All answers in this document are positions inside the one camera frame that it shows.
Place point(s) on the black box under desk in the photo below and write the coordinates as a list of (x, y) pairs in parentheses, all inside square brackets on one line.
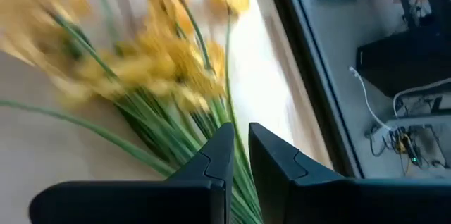
[(405, 62)]

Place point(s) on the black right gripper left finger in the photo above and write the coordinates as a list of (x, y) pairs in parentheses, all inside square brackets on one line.
[(141, 203)]

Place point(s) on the yellow artificial flower bunch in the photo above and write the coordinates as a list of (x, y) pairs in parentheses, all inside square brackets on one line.
[(158, 62)]

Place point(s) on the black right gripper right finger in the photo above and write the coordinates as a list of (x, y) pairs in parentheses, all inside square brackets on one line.
[(317, 203)]

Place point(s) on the black metal table frame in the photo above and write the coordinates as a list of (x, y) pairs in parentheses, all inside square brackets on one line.
[(303, 41)]

